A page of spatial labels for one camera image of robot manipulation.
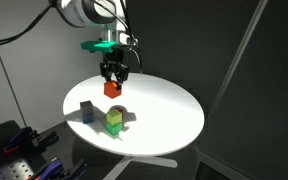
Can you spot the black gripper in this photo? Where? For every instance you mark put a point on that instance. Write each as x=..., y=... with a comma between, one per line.
x=114, y=60

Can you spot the orange block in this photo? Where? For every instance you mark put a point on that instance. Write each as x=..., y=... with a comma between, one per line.
x=111, y=89

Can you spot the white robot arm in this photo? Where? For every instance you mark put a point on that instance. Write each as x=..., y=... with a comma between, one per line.
x=116, y=36

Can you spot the magenta block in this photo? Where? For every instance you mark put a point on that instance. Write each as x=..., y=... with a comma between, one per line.
x=120, y=110

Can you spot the grey block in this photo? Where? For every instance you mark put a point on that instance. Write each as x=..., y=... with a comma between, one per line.
x=87, y=108

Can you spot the light green block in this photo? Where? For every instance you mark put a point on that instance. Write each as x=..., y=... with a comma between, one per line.
x=114, y=117

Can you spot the blue block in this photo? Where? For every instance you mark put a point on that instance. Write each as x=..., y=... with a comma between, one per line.
x=89, y=118

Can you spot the dark green block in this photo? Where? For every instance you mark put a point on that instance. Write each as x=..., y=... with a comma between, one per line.
x=113, y=130

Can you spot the round white table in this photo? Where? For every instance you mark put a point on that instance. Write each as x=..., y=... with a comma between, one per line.
x=161, y=117

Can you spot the white table base leg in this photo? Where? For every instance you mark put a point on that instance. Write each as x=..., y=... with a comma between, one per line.
x=142, y=161

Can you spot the purple clamp upper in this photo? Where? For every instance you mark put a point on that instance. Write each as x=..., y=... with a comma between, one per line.
x=27, y=139

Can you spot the purple clamp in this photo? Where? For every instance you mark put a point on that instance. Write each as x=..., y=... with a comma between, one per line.
x=55, y=171
x=27, y=139

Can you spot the purple clamp lower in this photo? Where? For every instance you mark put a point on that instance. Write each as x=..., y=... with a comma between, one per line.
x=55, y=171

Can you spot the perforated metal plate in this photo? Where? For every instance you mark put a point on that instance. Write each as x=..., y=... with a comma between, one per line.
x=15, y=170

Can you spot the teal camera mount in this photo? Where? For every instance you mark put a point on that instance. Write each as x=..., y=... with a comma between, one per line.
x=99, y=46

